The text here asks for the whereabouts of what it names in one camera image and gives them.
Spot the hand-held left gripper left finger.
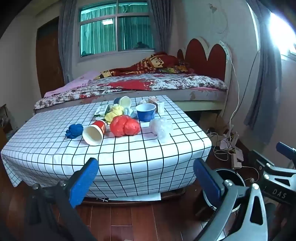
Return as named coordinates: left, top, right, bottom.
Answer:
left=24, top=158, right=100, bottom=241

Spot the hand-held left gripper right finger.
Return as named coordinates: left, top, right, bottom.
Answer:
left=193, top=158, right=272, bottom=241

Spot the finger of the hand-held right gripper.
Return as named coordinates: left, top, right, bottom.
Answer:
left=276, top=142, right=296, bottom=166
left=252, top=150, right=281, bottom=176

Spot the black trash bin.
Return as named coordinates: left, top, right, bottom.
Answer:
left=201, top=168, right=246, bottom=211

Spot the red paper cup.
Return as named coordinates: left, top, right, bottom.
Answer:
left=82, top=120, right=107, bottom=146

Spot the red plastic bag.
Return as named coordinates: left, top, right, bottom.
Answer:
left=109, top=115, right=141, bottom=138

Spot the clear white plastic bag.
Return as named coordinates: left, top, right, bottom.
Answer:
left=149, top=116, right=173, bottom=139

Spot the green carton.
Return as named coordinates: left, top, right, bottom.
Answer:
left=94, top=103, right=110, bottom=116

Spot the yellow plastic bag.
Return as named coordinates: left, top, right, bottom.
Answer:
left=105, top=104, right=124, bottom=123

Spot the pale blue plastic bag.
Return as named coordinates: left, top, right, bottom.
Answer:
left=125, top=107, right=139, bottom=120

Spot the white milk carton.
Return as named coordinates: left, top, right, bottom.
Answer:
left=148, top=96, right=165, bottom=114

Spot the white blue paper cup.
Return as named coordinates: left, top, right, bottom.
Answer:
left=113, top=96, right=132, bottom=109

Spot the white power strip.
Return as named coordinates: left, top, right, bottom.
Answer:
left=231, top=153, right=243, bottom=169

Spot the grey curtain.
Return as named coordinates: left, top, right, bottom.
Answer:
left=245, top=0, right=282, bottom=145
left=148, top=0, right=171, bottom=56
left=58, top=0, right=80, bottom=84

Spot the dark furniture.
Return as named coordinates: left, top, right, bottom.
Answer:
left=0, top=104, right=14, bottom=144

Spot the pink cloth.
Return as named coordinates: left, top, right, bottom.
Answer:
left=44, top=71, right=101, bottom=98

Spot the bright window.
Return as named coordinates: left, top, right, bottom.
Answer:
left=269, top=7, right=296, bottom=61

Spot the bed with red headboard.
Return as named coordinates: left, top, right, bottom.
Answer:
left=33, top=38, right=233, bottom=116

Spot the brown wooden door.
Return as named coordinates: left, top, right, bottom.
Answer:
left=36, top=16, right=65, bottom=99

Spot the red printed blanket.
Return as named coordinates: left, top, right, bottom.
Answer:
left=94, top=51, right=195, bottom=80

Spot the white framed window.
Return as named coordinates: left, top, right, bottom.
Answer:
left=77, top=0, right=156, bottom=62

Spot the white cable with inline switch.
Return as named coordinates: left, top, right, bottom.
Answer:
left=240, top=166, right=259, bottom=183

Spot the thick white cable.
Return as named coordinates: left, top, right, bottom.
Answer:
left=213, top=40, right=240, bottom=163

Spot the black cable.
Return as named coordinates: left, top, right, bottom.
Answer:
left=240, top=49, right=262, bottom=112

